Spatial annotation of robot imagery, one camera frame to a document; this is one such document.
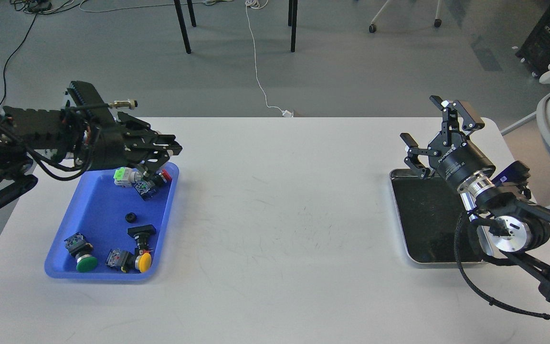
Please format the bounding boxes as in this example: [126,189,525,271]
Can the red push button switch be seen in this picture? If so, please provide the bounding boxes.
[132,169,172,201]

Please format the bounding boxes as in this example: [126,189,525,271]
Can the image-right black gripper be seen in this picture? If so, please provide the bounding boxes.
[400,95,496,193]

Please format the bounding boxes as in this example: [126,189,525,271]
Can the green push button switch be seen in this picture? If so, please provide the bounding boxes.
[64,232,98,273]

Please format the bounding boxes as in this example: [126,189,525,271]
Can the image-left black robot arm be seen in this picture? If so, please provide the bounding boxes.
[0,81,182,209]

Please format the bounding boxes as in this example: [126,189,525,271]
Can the light green switch block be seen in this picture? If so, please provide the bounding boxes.
[113,166,142,187]

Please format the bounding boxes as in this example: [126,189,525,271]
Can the image-left black gripper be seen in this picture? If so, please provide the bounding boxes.
[87,112,182,184]

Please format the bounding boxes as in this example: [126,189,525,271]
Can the yellow push button switch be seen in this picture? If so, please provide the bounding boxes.
[105,248,152,273]

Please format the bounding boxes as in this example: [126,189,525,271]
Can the blue plastic tray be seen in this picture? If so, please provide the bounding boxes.
[44,162,180,281]

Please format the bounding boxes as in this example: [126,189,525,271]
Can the silver metal tray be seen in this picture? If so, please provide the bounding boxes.
[389,168,494,266]

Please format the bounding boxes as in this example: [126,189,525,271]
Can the white floor cable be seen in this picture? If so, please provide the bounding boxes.
[245,0,294,118]

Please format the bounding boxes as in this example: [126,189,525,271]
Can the black push button switch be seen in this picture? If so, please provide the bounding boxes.
[127,225,157,253]

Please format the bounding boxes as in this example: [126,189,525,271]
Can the white rolling chair base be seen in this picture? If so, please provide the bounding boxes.
[367,0,428,33]

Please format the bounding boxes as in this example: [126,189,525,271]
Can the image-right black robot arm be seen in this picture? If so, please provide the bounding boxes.
[400,95,550,320]

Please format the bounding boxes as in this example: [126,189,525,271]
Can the black table legs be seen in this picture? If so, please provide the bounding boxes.
[173,0,299,54]

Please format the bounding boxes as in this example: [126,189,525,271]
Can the black floor cable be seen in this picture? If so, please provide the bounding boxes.
[0,0,81,118]

